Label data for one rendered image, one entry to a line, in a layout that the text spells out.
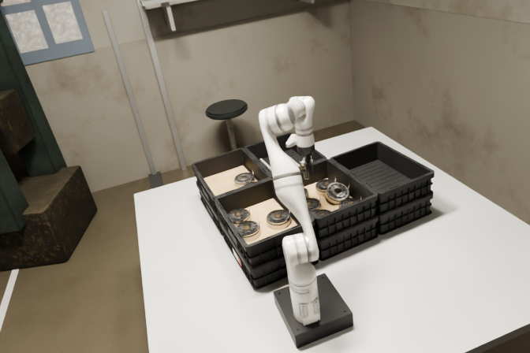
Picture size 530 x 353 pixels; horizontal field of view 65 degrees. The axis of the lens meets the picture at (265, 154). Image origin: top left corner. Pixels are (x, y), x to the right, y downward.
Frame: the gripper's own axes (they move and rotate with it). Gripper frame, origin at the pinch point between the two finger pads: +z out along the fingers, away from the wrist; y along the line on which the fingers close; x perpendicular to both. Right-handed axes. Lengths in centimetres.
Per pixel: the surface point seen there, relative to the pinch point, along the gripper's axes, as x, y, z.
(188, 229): 61, -11, 31
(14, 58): 236, 70, -39
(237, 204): 32.5, -8.7, 14.2
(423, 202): -47, 14, 21
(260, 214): 21.1, -10.2, 17.6
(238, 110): 102, 146, 33
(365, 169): -19.0, 35.0, 17.5
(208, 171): 62, 19, 15
